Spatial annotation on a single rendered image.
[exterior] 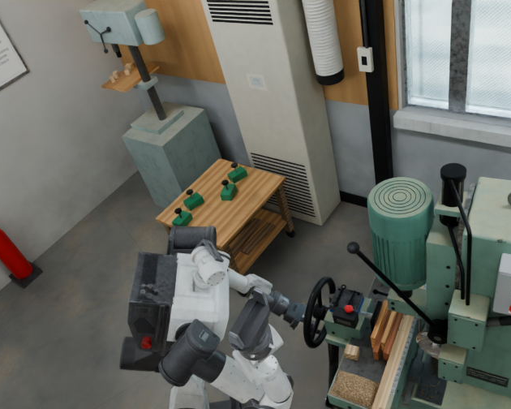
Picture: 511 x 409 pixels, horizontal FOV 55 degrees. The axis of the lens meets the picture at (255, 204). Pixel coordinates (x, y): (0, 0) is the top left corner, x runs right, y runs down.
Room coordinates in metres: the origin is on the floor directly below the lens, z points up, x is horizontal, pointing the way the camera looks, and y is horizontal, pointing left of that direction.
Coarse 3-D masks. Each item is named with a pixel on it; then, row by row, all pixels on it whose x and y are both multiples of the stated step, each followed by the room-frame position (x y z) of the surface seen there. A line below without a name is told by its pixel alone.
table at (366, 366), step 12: (372, 288) 1.13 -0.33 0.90; (384, 288) 1.11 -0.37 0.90; (372, 300) 1.08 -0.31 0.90; (372, 312) 1.03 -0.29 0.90; (336, 336) 1.00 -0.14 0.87; (360, 348) 0.90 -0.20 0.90; (348, 360) 0.87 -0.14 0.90; (360, 360) 0.86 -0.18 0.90; (372, 360) 0.85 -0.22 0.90; (384, 360) 0.83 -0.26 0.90; (408, 360) 0.81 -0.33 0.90; (336, 372) 0.85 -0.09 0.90; (360, 372) 0.82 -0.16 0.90; (372, 372) 0.81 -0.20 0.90; (336, 396) 0.77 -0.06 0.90; (348, 408) 0.74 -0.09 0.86; (360, 408) 0.71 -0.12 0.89; (396, 408) 0.69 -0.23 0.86
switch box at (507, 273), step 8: (504, 256) 0.68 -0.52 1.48; (504, 264) 0.66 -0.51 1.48; (504, 272) 0.64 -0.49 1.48; (504, 280) 0.63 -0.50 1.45; (496, 288) 0.64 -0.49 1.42; (504, 288) 0.63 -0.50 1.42; (496, 296) 0.64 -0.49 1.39; (504, 296) 0.63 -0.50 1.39; (496, 304) 0.64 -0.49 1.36; (504, 304) 0.63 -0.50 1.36; (504, 312) 0.63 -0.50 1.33
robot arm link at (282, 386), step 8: (280, 376) 0.68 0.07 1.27; (288, 376) 0.74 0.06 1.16; (264, 384) 0.68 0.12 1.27; (272, 384) 0.67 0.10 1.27; (280, 384) 0.67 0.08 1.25; (288, 384) 0.68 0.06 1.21; (264, 392) 0.71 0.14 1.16; (272, 392) 0.67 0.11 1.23; (280, 392) 0.66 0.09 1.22; (288, 392) 0.67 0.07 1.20; (264, 400) 0.69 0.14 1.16; (272, 400) 0.67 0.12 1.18; (280, 400) 0.66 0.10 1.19; (288, 400) 0.67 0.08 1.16; (280, 408) 0.66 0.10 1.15; (288, 408) 0.66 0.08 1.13
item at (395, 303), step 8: (392, 296) 0.95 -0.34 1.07; (416, 296) 0.92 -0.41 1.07; (424, 296) 0.91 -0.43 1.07; (392, 304) 0.94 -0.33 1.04; (400, 304) 0.92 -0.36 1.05; (408, 304) 0.91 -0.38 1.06; (416, 304) 0.89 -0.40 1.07; (424, 304) 0.88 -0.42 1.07; (400, 312) 0.93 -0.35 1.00; (408, 312) 0.91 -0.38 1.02; (416, 312) 0.89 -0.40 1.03; (424, 312) 0.87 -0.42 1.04
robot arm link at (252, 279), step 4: (248, 276) 1.36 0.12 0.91; (252, 276) 1.36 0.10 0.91; (256, 276) 1.36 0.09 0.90; (248, 280) 1.34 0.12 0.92; (252, 280) 1.34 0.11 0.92; (256, 280) 1.33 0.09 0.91; (260, 280) 1.34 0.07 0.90; (264, 280) 1.36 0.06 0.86; (248, 284) 1.32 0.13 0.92; (252, 284) 1.32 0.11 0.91; (256, 284) 1.33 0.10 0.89; (260, 284) 1.33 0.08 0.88; (264, 284) 1.33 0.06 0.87; (268, 284) 1.34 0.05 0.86; (272, 284) 1.35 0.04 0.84; (244, 288) 1.31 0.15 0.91; (248, 288) 1.31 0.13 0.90; (268, 288) 1.33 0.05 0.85; (244, 292) 1.31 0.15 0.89
